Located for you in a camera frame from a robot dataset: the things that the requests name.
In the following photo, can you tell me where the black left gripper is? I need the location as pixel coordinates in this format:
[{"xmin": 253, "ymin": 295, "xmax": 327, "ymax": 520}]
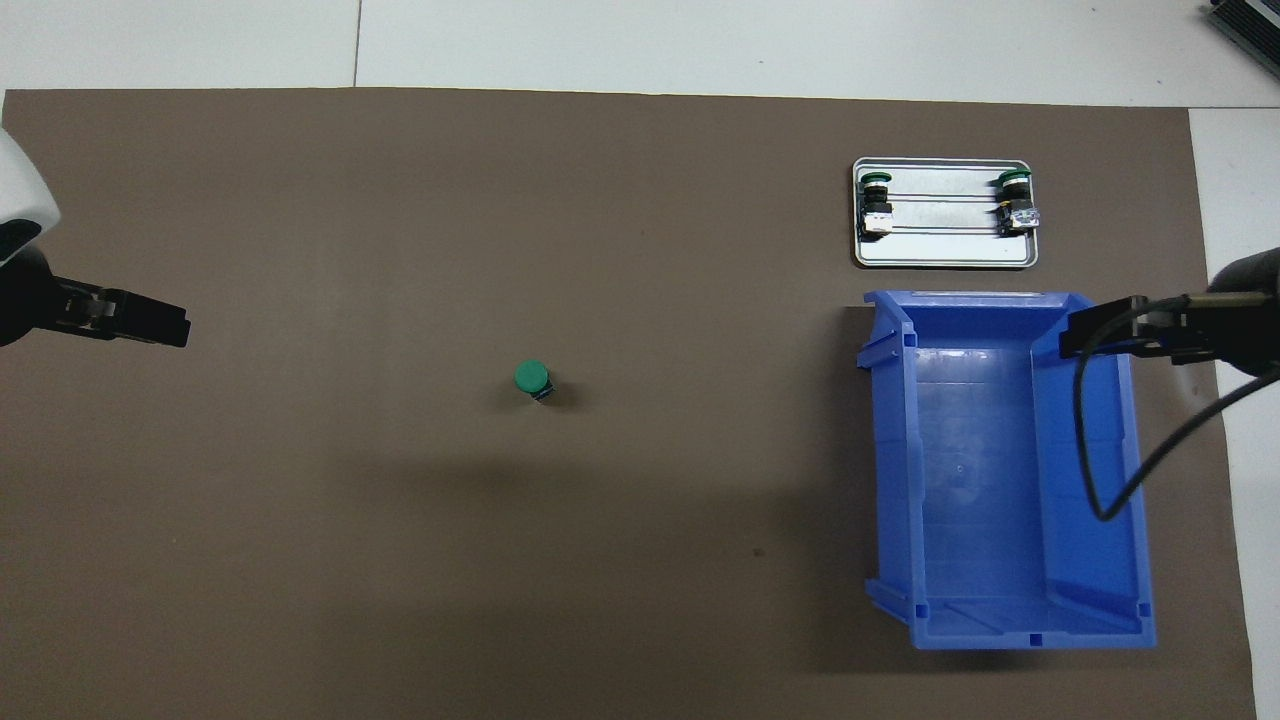
[{"xmin": 0, "ymin": 245, "xmax": 191, "ymax": 349}]

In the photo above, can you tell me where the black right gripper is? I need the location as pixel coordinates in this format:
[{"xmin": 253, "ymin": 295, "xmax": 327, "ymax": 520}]
[{"xmin": 1058, "ymin": 250, "xmax": 1280, "ymax": 379}]

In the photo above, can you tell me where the green push button switch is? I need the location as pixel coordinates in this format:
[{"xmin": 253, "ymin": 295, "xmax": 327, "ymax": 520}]
[
  {"xmin": 997, "ymin": 170, "xmax": 1041, "ymax": 233},
  {"xmin": 512, "ymin": 360, "xmax": 556, "ymax": 406},
  {"xmin": 860, "ymin": 172, "xmax": 896, "ymax": 239}
]

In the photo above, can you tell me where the silver metal tray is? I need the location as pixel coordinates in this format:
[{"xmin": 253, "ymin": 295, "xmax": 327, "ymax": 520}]
[{"xmin": 852, "ymin": 157, "xmax": 1039, "ymax": 269}]

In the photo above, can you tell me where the blue plastic storage bin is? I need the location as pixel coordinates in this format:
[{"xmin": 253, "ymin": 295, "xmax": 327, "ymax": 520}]
[{"xmin": 858, "ymin": 290, "xmax": 1158, "ymax": 651}]

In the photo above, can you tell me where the grey ribbed device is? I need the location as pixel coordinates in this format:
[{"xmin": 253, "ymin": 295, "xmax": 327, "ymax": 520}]
[{"xmin": 1205, "ymin": 0, "xmax": 1280, "ymax": 81}]

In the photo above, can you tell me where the brown paper table mat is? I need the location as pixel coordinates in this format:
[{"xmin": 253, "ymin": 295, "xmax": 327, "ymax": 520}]
[{"xmin": 0, "ymin": 88, "xmax": 1256, "ymax": 720}]

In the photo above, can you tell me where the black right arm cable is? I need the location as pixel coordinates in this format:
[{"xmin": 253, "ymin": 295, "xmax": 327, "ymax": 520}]
[{"xmin": 1075, "ymin": 290, "xmax": 1280, "ymax": 522}]

